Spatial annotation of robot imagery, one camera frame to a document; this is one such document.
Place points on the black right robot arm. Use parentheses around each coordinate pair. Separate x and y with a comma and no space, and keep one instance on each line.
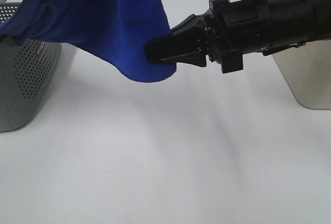
(293,23)

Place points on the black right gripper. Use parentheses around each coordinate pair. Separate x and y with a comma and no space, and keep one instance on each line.
(235,29)

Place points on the beige plastic basket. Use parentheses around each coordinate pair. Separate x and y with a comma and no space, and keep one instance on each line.
(307,73)

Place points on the grey perforated plastic basket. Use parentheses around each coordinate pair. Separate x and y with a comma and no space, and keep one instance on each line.
(26,72)

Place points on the blue microfiber towel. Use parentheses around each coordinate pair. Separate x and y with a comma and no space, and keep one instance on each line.
(112,30)

